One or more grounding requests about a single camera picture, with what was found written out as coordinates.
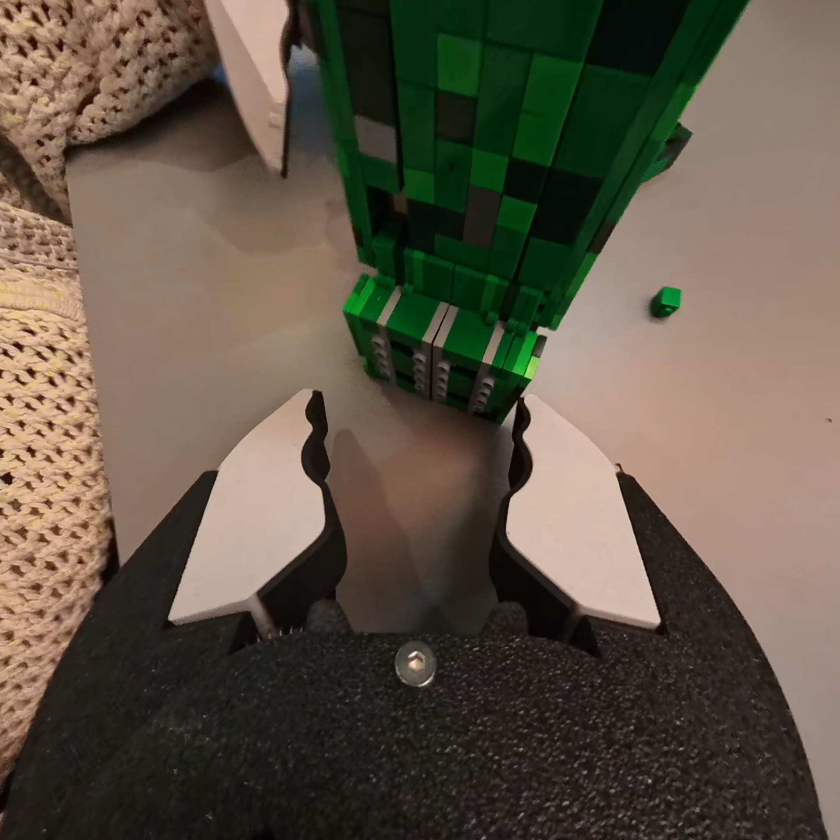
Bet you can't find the person's cream knit sweater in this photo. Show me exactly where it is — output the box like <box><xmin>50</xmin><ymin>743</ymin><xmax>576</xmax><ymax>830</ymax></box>
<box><xmin>0</xmin><ymin>200</ymin><xmax>120</xmax><ymax>795</ymax></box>

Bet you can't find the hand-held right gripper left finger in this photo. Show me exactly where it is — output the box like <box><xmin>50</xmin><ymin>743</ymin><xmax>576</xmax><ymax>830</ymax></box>
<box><xmin>168</xmin><ymin>389</ymin><xmax>349</xmax><ymax>641</ymax></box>

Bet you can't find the green lego creeper figure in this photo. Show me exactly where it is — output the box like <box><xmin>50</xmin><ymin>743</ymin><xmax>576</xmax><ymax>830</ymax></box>
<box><xmin>298</xmin><ymin>0</ymin><xmax>752</xmax><ymax>429</ymax></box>

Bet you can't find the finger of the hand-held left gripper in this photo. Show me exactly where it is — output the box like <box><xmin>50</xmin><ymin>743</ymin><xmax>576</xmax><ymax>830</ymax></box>
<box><xmin>202</xmin><ymin>0</ymin><xmax>303</xmax><ymax>179</ymax></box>

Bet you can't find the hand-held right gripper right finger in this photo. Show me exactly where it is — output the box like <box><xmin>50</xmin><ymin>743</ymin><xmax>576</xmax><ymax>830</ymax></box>
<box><xmin>487</xmin><ymin>394</ymin><xmax>662</xmax><ymax>632</ymax></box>

